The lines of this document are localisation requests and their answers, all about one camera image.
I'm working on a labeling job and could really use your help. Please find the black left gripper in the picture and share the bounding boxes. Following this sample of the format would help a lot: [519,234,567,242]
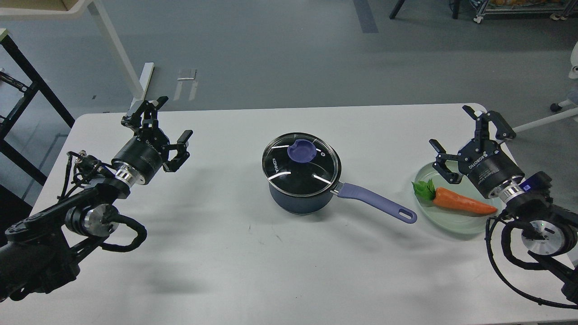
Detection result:
[112,96,193,185]

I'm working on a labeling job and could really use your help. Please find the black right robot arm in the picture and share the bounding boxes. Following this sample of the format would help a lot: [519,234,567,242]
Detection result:
[429,105,577,309]

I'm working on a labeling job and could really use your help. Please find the orange toy carrot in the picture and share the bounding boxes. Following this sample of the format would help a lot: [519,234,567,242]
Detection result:
[411,179,498,216]

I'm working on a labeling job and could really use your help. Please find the white chair base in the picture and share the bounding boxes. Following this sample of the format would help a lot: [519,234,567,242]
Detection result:
[513,43,578,132]

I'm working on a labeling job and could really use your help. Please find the pale green plate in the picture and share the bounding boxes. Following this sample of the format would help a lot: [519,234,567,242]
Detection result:
[414,162,503,235]

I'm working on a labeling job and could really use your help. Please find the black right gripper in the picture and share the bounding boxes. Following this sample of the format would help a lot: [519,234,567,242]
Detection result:
[429,105,525,200]

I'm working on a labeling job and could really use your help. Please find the blue saucepan with purple handle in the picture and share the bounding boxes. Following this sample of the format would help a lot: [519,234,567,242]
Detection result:
[261,132,418,224]

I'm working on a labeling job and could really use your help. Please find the glass lid with purple knob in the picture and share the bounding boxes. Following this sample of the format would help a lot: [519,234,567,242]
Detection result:
[261,132,341,197]

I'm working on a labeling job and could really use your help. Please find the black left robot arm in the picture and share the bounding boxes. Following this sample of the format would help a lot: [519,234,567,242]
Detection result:
[0,96,193,301]

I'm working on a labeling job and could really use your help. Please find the black metal rack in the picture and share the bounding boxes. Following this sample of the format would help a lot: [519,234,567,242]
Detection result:
[0,28,75,185]

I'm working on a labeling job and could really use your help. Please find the white desk frame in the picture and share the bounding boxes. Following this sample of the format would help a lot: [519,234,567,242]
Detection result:
[1,0,154,115]

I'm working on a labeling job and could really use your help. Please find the metal wheeled cart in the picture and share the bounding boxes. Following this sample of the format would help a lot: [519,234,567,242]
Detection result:
[469,0,577,24]

